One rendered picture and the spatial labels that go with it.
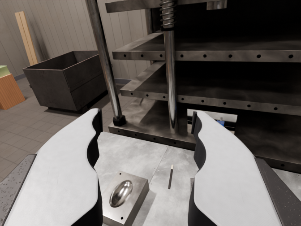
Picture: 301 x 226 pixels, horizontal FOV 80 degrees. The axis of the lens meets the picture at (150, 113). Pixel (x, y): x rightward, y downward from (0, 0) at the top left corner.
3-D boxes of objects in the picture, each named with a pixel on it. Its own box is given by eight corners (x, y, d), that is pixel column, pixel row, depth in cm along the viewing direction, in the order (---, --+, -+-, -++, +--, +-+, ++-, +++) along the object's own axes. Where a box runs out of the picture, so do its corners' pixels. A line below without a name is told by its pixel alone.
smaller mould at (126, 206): (127, 234, 67) (123, 224, 63) (95, 219, 73) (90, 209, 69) (149, 189, 82) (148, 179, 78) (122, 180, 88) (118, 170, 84)
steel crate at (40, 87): (119, 88, 392) (111, 49, 349) (78, 119, 299) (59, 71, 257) (85, 85, 432) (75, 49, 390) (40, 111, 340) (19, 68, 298)
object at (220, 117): (233, 140, 105) (237, 115, 96) (187, 132, 116) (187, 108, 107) (237, 100, 143) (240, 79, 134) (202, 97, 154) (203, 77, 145)
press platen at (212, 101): (328, 119, 81) (333, 109, 78) (121, 96, 125) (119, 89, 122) (296, 66, 136) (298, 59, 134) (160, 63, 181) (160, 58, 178)
